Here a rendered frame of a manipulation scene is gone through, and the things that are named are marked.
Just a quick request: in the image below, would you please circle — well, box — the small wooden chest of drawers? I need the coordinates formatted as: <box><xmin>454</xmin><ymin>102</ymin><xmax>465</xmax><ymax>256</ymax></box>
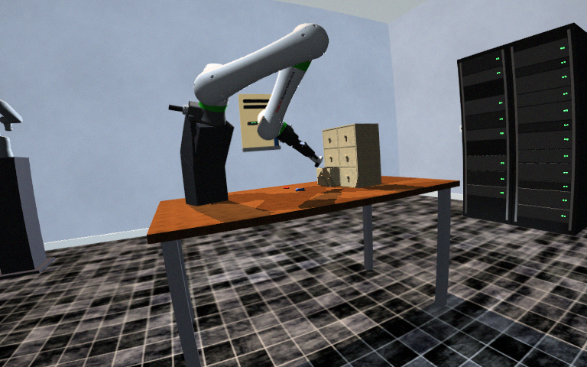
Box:
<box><xmin>322</xmin><ymin>123</ymin><xmax>381</xmax><ymax>188</ymax></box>

